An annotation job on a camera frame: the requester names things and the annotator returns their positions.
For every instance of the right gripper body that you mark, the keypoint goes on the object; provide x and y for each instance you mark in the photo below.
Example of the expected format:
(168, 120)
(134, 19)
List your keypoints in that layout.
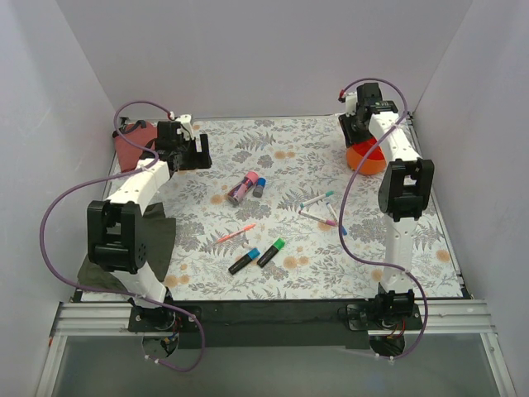
(349, 130)

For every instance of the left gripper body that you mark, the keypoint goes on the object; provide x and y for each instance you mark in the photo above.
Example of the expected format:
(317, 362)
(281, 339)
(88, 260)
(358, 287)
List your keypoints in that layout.
(197, 153)

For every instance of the pink capped white marker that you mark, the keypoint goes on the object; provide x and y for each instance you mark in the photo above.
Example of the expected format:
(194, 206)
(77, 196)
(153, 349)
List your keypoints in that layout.
(319, 219)

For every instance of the blue black highlighter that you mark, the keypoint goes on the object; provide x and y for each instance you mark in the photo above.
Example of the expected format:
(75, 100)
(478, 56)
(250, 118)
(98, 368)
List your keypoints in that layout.
(244, 261)

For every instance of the green black highlighter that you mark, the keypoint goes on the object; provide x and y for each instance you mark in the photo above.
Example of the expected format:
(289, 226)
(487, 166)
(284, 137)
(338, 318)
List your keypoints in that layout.
(273, 250)

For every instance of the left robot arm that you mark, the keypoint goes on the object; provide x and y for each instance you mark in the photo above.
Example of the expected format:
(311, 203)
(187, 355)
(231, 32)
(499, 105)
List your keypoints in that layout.
(117, 235)

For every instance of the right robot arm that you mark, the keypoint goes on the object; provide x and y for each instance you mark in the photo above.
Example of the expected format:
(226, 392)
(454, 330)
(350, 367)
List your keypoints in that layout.
(377, 143)

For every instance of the pink capped pen tube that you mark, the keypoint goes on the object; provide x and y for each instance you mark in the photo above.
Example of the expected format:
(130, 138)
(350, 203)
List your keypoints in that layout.
(237, 193)

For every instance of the red folded cloth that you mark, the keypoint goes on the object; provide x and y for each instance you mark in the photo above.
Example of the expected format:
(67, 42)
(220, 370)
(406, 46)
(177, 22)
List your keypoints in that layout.
(141, 133)

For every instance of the blue grey glue stick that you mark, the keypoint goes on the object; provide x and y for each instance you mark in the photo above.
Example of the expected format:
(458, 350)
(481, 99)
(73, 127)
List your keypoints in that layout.
(259, 187)

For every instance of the teal capped white marker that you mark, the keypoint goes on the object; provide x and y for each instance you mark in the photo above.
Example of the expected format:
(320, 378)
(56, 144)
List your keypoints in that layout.
(316, 199)

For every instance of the orange pen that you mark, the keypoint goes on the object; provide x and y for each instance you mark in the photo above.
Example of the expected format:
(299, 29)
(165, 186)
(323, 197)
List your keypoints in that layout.
(237, 233)

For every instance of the dark green cloth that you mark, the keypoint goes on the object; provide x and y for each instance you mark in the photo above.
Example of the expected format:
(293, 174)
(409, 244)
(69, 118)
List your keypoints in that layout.
(159, 232)

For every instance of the blue capped white marker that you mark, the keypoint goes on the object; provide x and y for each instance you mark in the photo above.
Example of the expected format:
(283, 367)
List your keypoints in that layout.
(335, 218)

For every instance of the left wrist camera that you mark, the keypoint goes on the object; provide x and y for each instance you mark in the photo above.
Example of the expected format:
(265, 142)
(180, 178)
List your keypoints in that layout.
(185, 126)

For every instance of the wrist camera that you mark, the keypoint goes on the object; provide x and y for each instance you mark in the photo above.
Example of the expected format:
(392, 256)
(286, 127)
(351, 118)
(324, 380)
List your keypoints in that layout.
(185, 126)
(350, 100)

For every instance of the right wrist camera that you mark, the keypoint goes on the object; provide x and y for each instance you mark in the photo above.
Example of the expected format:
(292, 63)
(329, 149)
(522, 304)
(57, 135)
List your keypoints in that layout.
(350, 100)

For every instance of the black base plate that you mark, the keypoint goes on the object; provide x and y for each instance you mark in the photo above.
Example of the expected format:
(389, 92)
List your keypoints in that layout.
(274, 323)

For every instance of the aluminium frame rail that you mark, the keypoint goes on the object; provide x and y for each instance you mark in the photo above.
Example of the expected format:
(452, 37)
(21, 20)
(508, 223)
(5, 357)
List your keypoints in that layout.
(276, 348)

